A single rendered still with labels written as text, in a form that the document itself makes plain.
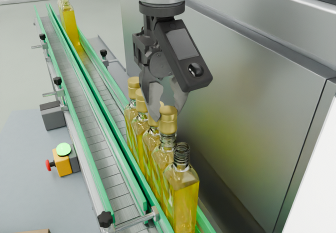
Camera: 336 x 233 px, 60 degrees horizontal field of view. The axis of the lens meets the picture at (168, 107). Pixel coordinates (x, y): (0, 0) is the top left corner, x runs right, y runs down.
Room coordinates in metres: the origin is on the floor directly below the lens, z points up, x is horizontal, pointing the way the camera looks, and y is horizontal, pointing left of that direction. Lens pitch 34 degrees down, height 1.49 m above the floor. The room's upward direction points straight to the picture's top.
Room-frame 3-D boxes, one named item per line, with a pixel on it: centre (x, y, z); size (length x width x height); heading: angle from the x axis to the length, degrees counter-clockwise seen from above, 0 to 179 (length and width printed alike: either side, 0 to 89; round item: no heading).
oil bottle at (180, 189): (0.39, -0.02, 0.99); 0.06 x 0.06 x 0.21; 27
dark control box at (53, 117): (0.96, 0.47, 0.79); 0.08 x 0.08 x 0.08; 26
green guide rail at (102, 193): (1.16, 0.50, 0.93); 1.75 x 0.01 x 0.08; 26
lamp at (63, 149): (0.71, 0.34, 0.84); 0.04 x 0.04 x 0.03
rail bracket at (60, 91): (0.87, 0.40, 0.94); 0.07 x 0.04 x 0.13; 116
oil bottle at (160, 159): (0.44, 0.00, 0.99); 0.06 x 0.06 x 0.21; 25
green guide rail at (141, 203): (1.19, 0.43, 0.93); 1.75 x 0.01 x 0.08; 26
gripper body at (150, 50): (0.46, 0.01, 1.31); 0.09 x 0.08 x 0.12; 25
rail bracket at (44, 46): (1.28, 0.60, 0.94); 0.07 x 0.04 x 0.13; 116
